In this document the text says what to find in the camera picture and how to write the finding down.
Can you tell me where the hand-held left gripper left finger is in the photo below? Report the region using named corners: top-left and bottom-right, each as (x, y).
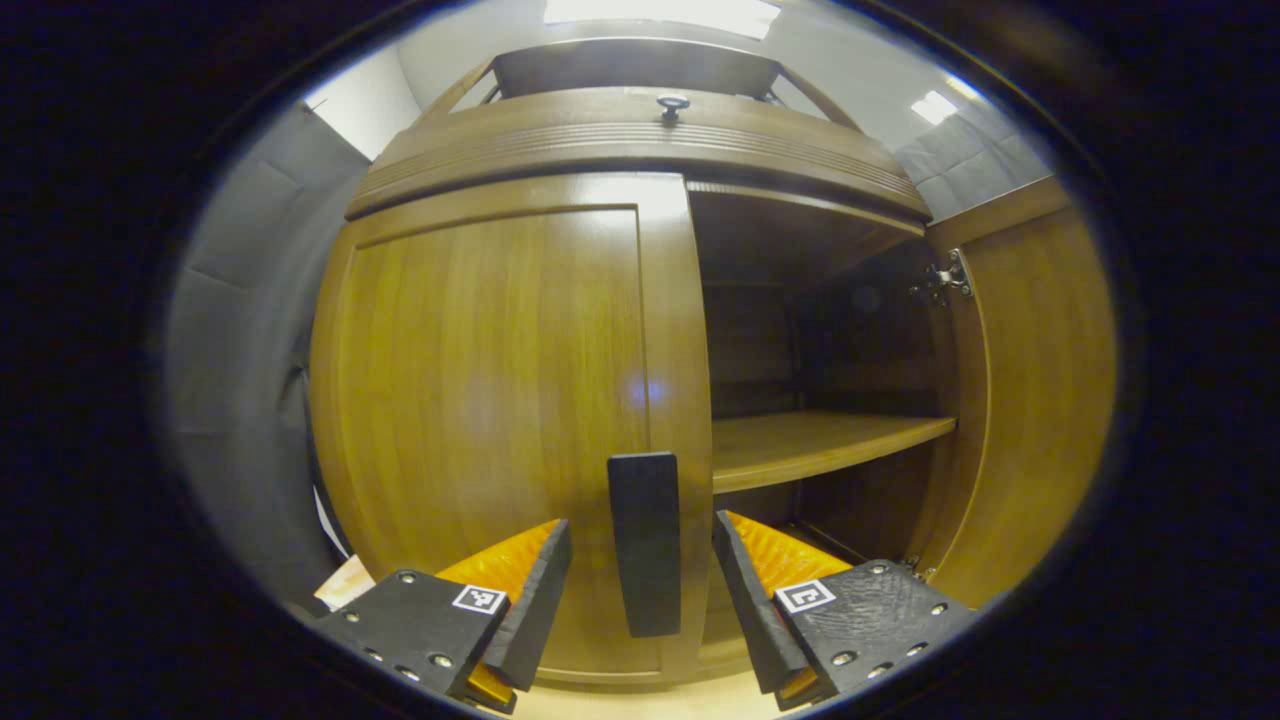
top-left (310, 518), bottom-right (573, 713)

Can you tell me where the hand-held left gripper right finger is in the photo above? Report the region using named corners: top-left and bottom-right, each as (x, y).
top-left (712, 510), bottom-right (981, 711)

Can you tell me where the black door handle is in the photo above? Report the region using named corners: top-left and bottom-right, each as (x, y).
top-left (607, 452), bottom-right (683, 638)

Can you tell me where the wooden cabinet door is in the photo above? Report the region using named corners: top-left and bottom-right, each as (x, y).
top-left (925, 178), bottom-right (1118, 609)
top-left (310, 172), bottom-right (716, 686)

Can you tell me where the wooden double-door shoe cabinet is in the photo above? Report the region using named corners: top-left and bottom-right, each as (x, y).
top-left (345, 38), bottom-right (961, 691)

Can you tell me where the wooden inner shelf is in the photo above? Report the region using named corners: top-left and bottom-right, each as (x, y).
top-left (712, 410), bottom-right (958, 494)

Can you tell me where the large ceiling light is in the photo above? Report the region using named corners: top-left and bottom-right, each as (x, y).
top-left (543, 0), bottom-right (783, 41)

